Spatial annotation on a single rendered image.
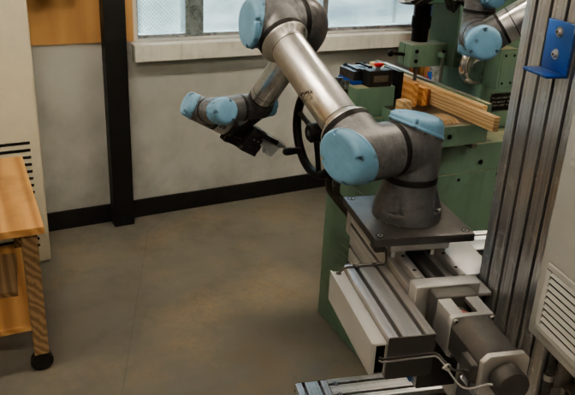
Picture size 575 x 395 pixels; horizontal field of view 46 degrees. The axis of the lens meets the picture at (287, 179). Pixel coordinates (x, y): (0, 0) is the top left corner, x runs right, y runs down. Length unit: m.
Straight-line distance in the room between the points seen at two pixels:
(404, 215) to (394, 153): 0.16
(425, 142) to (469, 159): 0.73
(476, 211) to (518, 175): 0.89
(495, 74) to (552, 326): 1.07
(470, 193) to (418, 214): 0.75
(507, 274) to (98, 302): 1.74
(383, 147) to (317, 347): 1.26
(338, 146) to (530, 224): 0.38
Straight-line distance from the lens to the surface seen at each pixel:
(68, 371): 2.39
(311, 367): 2.36
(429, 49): 2.14
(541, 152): 1.27
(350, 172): 1.30
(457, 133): 1.92
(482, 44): 1.55
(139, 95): 3.19
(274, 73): 1.79
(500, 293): 1.43
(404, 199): 1.43
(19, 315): 2.37
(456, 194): 2.13
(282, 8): 1.55
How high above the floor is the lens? 1.43
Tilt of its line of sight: 22 degrees down
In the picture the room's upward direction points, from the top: 3 degrees clockwise
